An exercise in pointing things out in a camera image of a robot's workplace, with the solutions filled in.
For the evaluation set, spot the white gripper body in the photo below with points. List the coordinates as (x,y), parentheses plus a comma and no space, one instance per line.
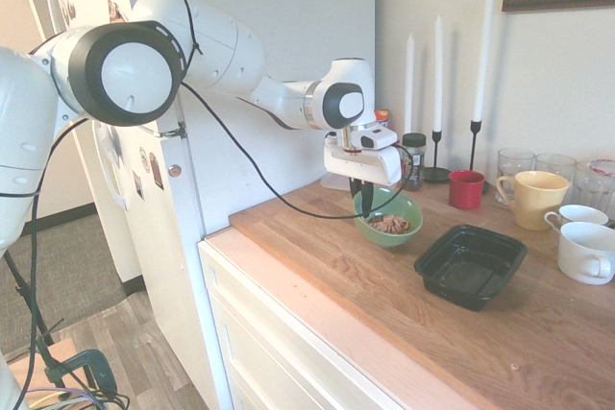
(365,167)

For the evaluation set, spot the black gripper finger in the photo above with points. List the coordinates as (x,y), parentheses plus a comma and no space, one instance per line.
(367,199)
(355,185)

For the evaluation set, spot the brown cereal pieces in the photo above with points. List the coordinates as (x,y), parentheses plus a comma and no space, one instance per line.
(389,224)

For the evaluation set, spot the green ceramic bowl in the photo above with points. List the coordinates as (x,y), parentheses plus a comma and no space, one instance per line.
(389,239)

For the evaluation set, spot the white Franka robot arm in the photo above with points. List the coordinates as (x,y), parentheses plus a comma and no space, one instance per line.
(216,59)

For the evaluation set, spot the clear plastic container lid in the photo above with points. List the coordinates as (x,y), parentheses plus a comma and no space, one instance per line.
(334,183)

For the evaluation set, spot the spice jar with black lid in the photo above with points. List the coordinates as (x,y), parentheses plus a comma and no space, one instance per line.
(415,160)

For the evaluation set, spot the red orange snack bag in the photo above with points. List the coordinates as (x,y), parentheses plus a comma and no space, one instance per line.
(382,117)

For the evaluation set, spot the medium black candle holder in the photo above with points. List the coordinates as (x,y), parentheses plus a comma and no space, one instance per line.
(436,174)

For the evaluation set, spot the white taper candle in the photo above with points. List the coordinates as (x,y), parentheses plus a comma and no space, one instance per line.
(438,74)
(410,83)
(483,55)

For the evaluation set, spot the red mug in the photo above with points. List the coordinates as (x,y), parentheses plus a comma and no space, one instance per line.
(466,191)

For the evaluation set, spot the black plastic food container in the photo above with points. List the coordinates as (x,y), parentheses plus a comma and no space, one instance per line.
(466,275)

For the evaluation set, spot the clear drinking glass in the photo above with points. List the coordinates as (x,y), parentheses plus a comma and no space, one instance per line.
(515,160)
(555,162)

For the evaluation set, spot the white refrigerator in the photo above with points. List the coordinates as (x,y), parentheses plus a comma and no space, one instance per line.
(288,21)

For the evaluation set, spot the white drawer cabinet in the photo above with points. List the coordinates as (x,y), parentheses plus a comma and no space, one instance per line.
(269,333)

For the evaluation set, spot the yellow mug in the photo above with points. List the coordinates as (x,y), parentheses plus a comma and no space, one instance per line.
(538,203)

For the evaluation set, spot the brown arched fridge magnet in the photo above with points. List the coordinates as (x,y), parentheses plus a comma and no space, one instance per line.
(156,170)

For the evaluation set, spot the round white fridge magnet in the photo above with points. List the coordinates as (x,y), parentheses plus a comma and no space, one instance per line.
(144,156)

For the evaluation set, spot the small photo fridge magnet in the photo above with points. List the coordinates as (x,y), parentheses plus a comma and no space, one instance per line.
(139,185)

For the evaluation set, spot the small white cup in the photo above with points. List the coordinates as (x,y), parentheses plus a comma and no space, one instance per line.
(583,215)

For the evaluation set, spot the large white cup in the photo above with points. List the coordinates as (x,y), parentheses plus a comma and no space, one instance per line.
(583,251)

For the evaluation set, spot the clear drinking glasses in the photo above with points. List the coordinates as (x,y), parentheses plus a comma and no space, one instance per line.
(596,186)

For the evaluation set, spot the square photo fridge magnet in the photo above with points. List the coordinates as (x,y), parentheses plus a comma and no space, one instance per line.
(116,7)

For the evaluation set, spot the green C-clamp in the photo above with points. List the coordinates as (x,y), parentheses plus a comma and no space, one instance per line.
(93,367)

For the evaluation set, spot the black stand pole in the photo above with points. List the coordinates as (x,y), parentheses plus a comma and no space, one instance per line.
(26,295)

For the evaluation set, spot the pale wooden mounting table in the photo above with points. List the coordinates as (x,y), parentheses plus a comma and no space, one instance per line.
(29,364)

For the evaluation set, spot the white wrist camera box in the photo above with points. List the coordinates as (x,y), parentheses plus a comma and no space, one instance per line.
(379,137)

